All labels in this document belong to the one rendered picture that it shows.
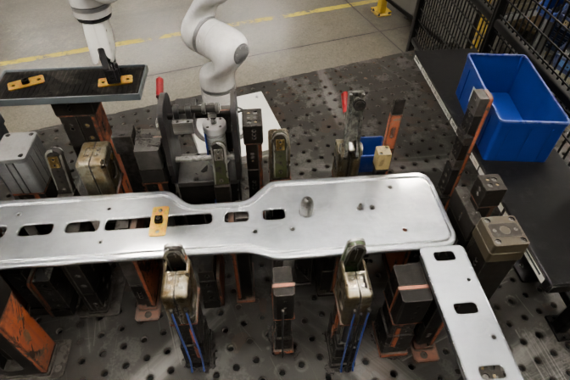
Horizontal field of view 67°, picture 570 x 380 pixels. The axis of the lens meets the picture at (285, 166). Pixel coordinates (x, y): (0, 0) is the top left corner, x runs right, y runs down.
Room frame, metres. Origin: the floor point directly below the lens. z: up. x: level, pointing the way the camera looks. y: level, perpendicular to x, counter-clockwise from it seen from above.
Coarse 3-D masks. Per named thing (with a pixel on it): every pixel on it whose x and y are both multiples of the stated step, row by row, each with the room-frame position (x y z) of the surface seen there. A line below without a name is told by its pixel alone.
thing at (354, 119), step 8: (352, 96) 0.80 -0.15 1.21; (360, 96) 0.81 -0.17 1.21; (352, 104) 0.81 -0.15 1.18; (360, 104) 0.78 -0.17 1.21; (352, 112) 0.80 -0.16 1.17; (360, 112) 0.80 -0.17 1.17; (352, 120) 0.80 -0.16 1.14; (360, 120) 0.79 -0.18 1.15; (352, 128) 0.80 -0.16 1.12; (360, 128) 0.79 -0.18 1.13; (344, 136) 0.80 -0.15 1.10; (352, 136) 0.80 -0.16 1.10; (344, 144) 0.79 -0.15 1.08; (344, 152) 0.78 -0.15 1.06
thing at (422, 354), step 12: (432, 300) 0.47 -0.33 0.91; (432, 312) 0.45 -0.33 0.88; (420, 324) 0.47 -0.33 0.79; (432, 324) 0.45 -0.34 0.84; (420, 336) 0.45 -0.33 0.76; (432, 336) 0.45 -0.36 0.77; (420, 348) 0.44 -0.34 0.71; (432, 348) 0.44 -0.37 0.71; (420, 360) 0.41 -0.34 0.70; (432, 360) 0.41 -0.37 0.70
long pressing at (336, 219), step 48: (144, 192) 0.69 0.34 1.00; (288, 192) 0.70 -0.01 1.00; (336, 192) 0.70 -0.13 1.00; (384, 192) 0.70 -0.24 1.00; (432, 192) 0.70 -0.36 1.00; (0, 240) 0.55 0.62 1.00; (48, 240) 0.55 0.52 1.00; (96, 240) 0.55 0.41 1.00; (144, 240) 0.55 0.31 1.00; (192, 240) 0.55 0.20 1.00; (240, 240) 0.56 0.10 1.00; (288, 240) 0.56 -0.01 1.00; (336, 240) 0.56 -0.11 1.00; (384, 240) 0.56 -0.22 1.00; (432, 240) 0.56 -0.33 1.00
